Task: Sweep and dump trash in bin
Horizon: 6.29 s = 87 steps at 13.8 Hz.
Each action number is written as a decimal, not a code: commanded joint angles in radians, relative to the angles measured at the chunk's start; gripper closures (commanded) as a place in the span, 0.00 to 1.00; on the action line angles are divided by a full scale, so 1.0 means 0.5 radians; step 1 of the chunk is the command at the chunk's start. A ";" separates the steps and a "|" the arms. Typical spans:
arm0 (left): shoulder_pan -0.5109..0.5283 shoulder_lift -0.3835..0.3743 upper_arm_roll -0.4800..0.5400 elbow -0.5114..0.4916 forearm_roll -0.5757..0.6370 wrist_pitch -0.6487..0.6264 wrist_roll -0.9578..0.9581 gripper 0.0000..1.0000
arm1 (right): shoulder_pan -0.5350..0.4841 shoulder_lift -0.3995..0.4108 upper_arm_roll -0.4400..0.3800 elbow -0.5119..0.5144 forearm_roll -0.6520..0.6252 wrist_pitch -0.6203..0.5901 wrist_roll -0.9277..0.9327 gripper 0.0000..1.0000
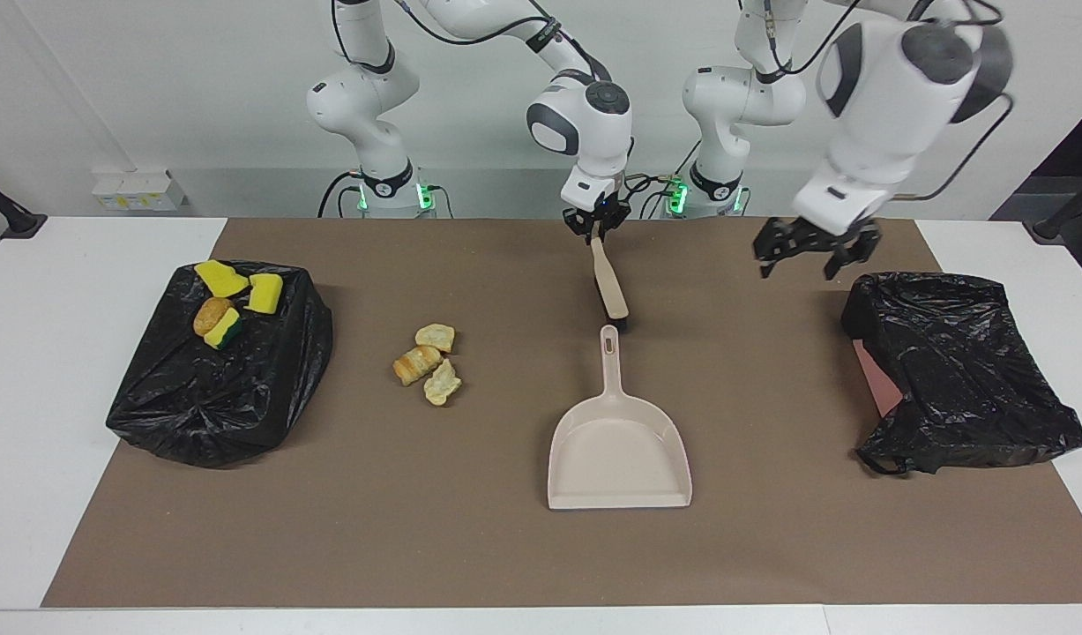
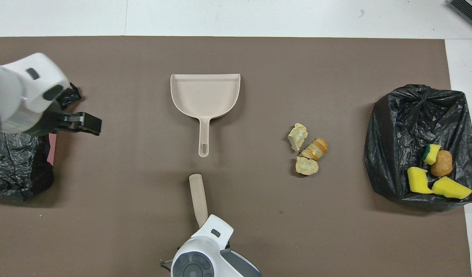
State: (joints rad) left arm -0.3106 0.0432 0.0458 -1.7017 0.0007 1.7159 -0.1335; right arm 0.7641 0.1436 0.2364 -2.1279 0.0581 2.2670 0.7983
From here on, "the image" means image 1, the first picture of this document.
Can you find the beige plastic dustpan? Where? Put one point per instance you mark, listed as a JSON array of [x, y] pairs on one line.
[[620, 450]]

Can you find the pale bread chunk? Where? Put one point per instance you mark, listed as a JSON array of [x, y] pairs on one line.
[[442, 384], [435, 337]]

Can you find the white socket box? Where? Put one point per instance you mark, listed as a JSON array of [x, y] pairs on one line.
[[139, 191]]

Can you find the brown table mat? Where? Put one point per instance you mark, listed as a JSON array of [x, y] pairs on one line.
[[417, 529]]

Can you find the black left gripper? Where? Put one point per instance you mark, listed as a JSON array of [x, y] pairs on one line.
[[833, 238]]

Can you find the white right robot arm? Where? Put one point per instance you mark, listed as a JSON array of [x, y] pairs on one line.
[[585, 115]]

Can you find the black knotted trash bag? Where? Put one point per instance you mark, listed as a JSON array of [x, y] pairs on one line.
[[223, 414]]

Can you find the striped croissant piece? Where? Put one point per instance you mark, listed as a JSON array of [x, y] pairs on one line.
[[417, 364]]

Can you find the brown bread roll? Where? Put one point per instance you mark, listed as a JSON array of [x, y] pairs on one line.
[[210, 315]]

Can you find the beige hand brush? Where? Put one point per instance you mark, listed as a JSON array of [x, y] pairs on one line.
[[611, 295]]

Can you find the green and yellow sponge piece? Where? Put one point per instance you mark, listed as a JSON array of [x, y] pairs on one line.
[[226, 331]]

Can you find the notched yellow sponge piece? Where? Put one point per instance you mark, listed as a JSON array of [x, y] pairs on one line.
[[264, 294]]

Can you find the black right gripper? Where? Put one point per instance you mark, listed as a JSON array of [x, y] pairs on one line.
[[603, 212]]

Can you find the dark panel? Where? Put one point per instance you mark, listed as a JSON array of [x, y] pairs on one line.
[[1074, 163]]

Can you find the black bag over pink box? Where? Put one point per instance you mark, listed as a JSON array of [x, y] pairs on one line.
[[964, 370]]

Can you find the pink bin box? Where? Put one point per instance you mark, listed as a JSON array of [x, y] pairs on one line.
[[880, 379]]

